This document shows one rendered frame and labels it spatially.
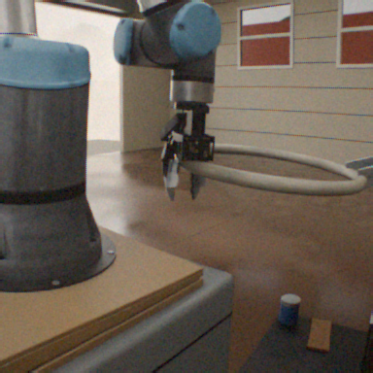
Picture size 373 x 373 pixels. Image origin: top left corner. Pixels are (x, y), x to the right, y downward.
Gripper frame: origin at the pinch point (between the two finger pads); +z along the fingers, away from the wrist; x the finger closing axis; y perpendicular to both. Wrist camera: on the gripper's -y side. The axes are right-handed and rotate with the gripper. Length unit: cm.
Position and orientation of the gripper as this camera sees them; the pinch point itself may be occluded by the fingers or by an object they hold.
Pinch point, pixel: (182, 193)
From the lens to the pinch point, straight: 83.1
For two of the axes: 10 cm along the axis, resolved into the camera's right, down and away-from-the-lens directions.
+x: 9.3, -0.3, 3.7
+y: 3.6, 2.6, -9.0
